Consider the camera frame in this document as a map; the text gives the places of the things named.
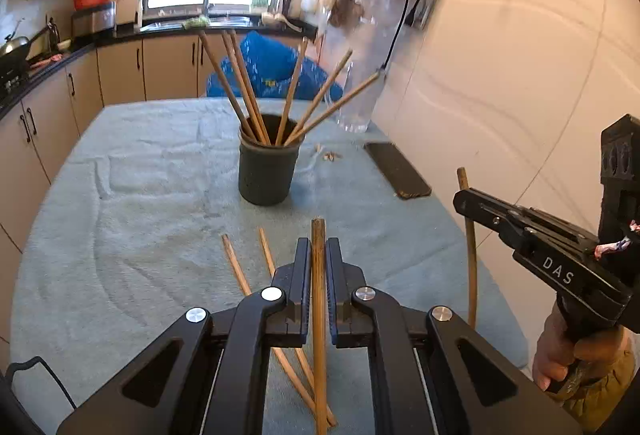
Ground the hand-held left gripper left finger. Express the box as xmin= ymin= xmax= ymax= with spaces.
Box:
xmin=57 ymin=237 xmax=313 ymax=435

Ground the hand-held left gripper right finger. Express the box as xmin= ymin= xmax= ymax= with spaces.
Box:
xmin=325 ymin=237 xmax=583 ymax=435

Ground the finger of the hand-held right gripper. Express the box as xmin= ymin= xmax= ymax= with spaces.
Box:
xmin=510 ymin=206 xmax=602 ymax=251
xmin=452 ymin=188 xmax=633 ymax=322

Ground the dark grey utensil holder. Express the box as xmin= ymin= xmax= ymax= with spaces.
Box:
xmin=237 ymin=114 xmax=303 ymax=206

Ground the bunch of bamboo chopsticks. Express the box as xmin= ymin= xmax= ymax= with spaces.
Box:
xmin=198 ymin=29 xmax=387 ymax=148

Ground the person's right forearm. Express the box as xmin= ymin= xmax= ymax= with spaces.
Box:
xmin=562 ymin=347 xmax=638 ymax=433

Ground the person's right hand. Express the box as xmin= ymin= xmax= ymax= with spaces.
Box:
xmin=531 ymin=300 xmax=632 ymax=395

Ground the grey-blue table cloth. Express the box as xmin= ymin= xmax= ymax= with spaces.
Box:
xmin=10 ymin=97 xmax=531 ymax=435

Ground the blue plastic bag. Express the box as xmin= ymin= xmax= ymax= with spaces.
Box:
xmin=206 ymin=31 xmax=346 ymax=102

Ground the white ladle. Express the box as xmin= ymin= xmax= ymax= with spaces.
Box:
xmin=261 ymin=11 xmax=303 ymax=33

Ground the black kitchen countertop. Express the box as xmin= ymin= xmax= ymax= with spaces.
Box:
xmin=0 ymin=12 xmax=321 ymax=116

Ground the black wok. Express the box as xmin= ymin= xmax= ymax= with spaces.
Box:
xmin=0 ymin=27 xmax=51 ymax=66

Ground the thin black cable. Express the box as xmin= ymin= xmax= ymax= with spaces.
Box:
xmin=4 ymin=356 xmax=78 ymax=412

